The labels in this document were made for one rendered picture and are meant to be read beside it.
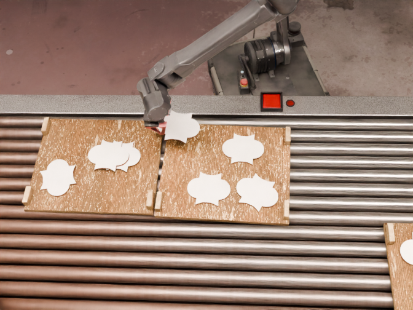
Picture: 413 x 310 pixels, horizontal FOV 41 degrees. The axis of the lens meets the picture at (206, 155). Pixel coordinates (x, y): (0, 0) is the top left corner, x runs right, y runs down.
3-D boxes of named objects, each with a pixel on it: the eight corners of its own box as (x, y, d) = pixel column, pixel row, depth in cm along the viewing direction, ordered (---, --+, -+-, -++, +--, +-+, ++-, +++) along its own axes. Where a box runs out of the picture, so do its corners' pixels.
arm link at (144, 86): (152, 71, 158) (133, 79, 158) (158, 88, 154) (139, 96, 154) (158, 87, 163) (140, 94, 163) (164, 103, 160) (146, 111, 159)
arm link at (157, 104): (179, 73, 160) (161, 59, 154) (192, 101, 154) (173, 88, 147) (150, 98, 164) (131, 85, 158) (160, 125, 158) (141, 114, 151)
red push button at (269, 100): (262, 96, 193) (262, 93, 191) (279, 96, 192) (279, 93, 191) (262, 109, 189) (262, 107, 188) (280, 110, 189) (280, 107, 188)
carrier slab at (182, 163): (169, 125, 188) (169, 122, 186) (290, 130, 184) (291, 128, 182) (155, 218, 169) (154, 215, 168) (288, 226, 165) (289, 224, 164)
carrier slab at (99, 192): (48, 121, 191) (47, 118, 190) (164, 123, 188) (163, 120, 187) (24, 211, 173) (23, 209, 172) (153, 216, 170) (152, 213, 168)
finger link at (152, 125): (174, 121, 174) (168, 103, 166) (171, 140, 170) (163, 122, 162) (154, 122, 175) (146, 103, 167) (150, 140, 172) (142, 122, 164)
